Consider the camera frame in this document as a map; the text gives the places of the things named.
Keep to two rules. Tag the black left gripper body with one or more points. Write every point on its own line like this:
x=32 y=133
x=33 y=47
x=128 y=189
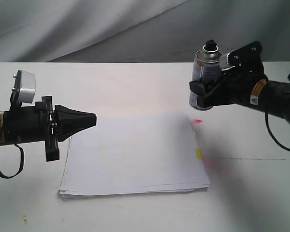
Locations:
x=29 y=124

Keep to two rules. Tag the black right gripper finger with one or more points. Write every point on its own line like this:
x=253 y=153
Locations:
x=206 y=90
x=204 y=102

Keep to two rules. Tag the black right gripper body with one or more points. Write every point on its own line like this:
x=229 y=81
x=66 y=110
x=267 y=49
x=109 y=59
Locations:
x=243 y=85

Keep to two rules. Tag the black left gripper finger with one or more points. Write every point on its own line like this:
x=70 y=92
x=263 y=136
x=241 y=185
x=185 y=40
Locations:
x=70 y=122

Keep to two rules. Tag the silver spray can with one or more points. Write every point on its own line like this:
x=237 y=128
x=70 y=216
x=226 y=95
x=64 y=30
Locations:
x=206 y=67

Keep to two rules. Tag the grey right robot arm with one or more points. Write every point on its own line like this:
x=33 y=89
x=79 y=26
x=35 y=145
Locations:
x=276 y=100

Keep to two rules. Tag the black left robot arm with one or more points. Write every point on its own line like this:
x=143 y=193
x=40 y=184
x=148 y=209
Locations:
x=43 y=122

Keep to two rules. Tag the white paper stack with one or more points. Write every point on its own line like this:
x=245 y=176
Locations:
x=131 y=155

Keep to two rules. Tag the grey fabric backdrop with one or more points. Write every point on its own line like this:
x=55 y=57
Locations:
x=139 y=30

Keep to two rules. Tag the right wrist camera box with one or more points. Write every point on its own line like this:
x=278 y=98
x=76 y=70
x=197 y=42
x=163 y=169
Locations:
x=241 y=56

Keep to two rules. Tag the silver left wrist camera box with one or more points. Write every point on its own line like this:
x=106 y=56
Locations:
x=24 y=88

